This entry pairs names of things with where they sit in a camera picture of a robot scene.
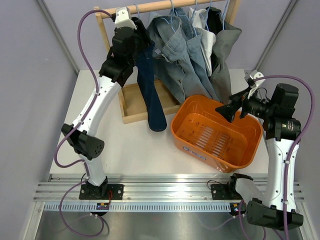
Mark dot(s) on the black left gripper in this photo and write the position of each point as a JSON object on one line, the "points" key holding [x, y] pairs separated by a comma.
{"points": [[141, 33]]}

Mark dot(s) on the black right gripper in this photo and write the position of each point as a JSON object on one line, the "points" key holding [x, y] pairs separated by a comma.
{"points": [[228, 111]]}

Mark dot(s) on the light blue wire hanger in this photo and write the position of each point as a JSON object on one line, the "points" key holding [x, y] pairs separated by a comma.
{"points": [[137, 11]]}

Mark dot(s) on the dark blue denim skirt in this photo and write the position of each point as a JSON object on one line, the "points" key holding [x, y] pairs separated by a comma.
{"points": [[146, 82]]}

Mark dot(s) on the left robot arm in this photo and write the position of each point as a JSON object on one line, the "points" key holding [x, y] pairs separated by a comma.
{"points": [[127, 42]]}

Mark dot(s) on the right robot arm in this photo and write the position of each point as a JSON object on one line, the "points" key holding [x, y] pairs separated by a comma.
{"points": [[276, 207]]}

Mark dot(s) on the grey hanging garment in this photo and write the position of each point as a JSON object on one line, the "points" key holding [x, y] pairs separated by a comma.
{"points": [[220, 78]]}

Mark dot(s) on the orange plastic basket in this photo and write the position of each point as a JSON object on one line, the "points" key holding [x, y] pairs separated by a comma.
{"points": [[201, 132]]}

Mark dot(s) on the light blue denim garment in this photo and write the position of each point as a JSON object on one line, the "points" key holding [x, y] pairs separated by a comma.
{"points": [[193, 44]]}

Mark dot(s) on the light denim jacket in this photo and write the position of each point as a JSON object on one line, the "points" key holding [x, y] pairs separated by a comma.
{"points": [[171, 60]]}

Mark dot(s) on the white hanging garment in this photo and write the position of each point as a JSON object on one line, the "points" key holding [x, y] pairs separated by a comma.
{"points": [[199, 21]]}

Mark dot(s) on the black hanging garment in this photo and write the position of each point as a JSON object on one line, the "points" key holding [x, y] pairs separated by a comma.
{"points": [[215, 21]]}

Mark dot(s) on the wooden clothes rack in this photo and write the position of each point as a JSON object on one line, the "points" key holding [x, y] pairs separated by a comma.
{"points": [[132, 105]]}

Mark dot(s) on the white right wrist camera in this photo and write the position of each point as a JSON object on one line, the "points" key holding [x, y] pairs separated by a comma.
{"points": [[254, 80]]}

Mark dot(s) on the aluminium frame post left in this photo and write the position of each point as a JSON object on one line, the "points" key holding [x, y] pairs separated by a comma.
{"points": [[52, 24]]}

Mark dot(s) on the aluminium frame post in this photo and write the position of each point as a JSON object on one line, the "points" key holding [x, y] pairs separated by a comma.
{"points": [[280, 25], [52, 24]]}

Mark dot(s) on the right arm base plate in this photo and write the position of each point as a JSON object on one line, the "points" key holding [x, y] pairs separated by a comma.
{"points": [[223, 192]]}

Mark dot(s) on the aluminium frame post right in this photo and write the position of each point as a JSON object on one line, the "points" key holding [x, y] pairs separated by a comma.
{"points": [[280, 25]]}

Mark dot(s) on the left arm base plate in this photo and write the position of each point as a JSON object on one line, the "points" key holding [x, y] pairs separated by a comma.
{"points": [[103, 192]]}

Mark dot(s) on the aluminium mounting rail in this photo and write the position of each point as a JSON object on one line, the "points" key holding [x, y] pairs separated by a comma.
{"points": [[139, 193]]}

